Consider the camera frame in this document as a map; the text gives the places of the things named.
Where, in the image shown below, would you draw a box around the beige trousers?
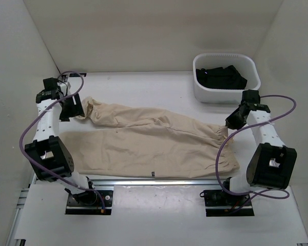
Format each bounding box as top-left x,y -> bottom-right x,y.
60,97 -> 240,178

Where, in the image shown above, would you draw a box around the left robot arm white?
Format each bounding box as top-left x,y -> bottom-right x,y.
22,77 -> 99,205

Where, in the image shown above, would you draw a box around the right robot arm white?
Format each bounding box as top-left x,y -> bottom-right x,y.
220,90 -> 297,205

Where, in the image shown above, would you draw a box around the black trousers in basket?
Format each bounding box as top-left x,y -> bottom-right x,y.
196,65 -> 247,90

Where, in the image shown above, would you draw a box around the dark corner sticker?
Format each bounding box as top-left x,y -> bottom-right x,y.
69,73 -> 87,77

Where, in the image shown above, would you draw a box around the white plastic basket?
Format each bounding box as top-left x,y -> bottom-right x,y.
192,53 -> 261,105

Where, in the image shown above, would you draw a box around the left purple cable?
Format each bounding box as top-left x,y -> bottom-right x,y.
19,71 -> 106,215

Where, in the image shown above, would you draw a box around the purple cable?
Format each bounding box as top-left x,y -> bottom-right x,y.
216,94 -> 298,213
19,71 -> 106,215

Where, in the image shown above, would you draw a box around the aluminium front rail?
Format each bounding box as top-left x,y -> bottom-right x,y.
15,178 -> 249,213

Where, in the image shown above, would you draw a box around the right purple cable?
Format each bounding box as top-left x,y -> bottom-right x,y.
216,94 -> 298,213

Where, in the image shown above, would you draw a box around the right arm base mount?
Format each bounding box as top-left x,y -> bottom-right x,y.
200,190 -> 254,217

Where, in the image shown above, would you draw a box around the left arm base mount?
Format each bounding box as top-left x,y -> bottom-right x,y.
65,190 -> 113,215

